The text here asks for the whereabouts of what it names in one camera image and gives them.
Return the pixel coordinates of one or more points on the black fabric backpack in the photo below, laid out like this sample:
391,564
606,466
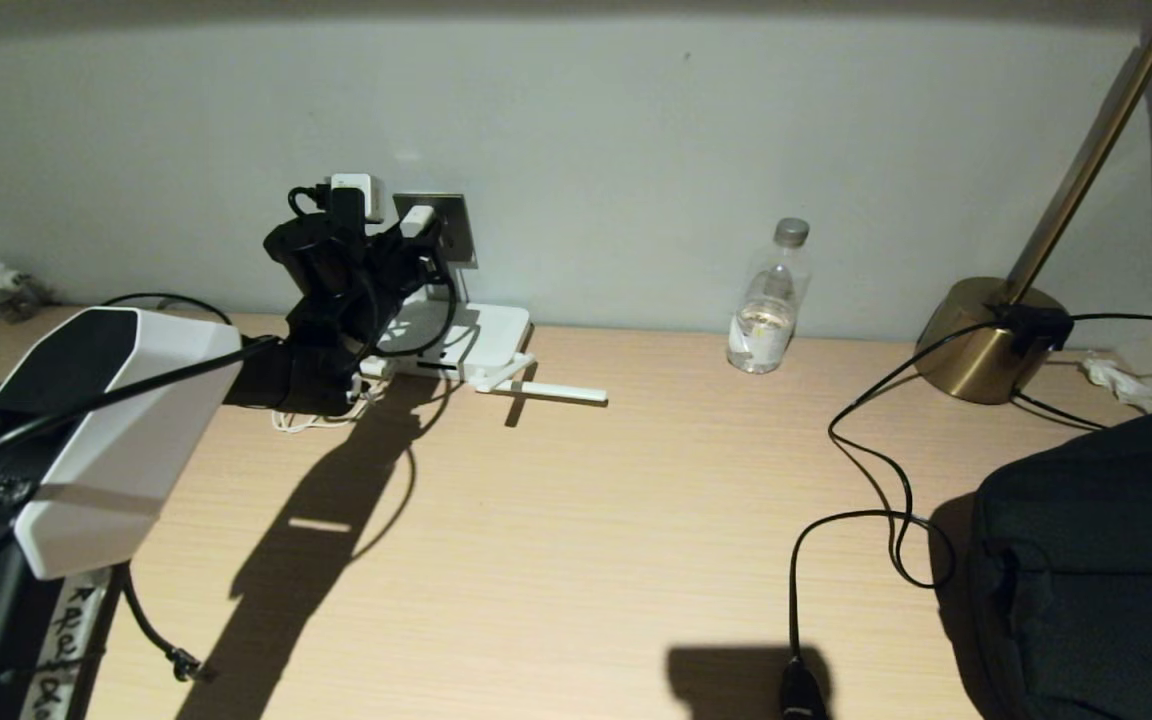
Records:
1096,580

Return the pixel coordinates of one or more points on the grey wall socket plate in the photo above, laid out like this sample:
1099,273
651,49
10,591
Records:
461,235

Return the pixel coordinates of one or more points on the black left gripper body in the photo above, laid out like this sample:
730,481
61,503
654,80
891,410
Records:
368,292

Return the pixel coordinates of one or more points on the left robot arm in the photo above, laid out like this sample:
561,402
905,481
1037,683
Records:
126,450

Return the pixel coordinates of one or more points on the clear plastic water bottle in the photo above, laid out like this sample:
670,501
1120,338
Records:
764,322

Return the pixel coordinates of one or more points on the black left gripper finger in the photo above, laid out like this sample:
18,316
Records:
428,265
390,240

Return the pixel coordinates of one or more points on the brass desk lamp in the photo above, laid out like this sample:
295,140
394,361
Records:
976,345

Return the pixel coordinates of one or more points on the white router with antennas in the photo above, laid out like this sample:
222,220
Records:
491,338

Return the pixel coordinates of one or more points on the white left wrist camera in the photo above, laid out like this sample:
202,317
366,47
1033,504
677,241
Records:
370,195

